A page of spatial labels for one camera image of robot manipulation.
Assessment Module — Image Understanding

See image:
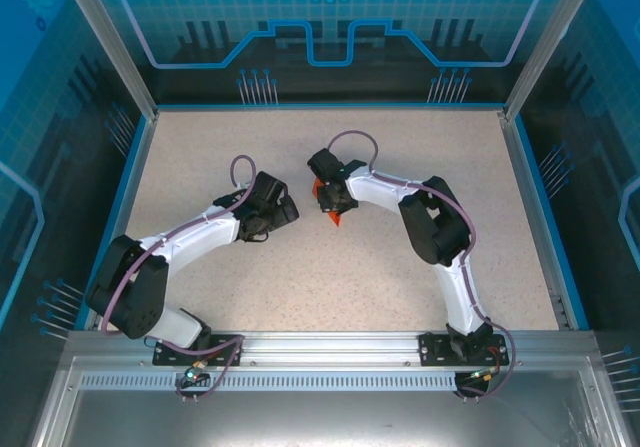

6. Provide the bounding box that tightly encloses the long blue trim strip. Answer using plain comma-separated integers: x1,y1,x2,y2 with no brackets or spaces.
152,100,507,114

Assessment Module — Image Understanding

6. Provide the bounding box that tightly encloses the aluminium base beam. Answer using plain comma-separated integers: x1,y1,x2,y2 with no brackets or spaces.
67,330,599,368

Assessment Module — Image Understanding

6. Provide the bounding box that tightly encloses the blue side trim strip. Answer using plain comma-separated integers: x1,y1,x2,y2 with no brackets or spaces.
513,112,592,332
73,114,151,332

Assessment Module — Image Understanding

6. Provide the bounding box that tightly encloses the blue circuit print side panel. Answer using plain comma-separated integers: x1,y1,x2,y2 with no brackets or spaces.
517,0,640,447
0,0,149,447

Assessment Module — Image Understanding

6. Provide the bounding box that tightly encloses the aluminium side rail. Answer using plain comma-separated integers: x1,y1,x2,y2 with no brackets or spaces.
499,108,575,332
82,109,160,332

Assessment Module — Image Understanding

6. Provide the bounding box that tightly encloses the slotted aluminium cable duct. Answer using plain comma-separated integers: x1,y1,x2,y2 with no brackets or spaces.
78,373,460,393

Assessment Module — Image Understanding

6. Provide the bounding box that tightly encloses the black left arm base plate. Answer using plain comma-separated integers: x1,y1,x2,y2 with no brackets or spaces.
152,332,245,368

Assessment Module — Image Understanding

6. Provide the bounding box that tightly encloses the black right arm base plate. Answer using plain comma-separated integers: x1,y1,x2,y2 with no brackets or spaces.
418,330,507,368

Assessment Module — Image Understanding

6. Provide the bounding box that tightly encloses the brass cable connector green light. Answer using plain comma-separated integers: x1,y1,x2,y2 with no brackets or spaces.
467,364,504,384
183,359,210,384

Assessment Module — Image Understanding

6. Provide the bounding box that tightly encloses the metal tray frame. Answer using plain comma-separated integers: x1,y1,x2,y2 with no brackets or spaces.
29,356,629,447

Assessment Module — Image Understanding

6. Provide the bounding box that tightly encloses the aluminium frame post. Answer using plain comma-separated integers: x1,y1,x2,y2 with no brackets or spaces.
501,0,605,122
54,0,161,123

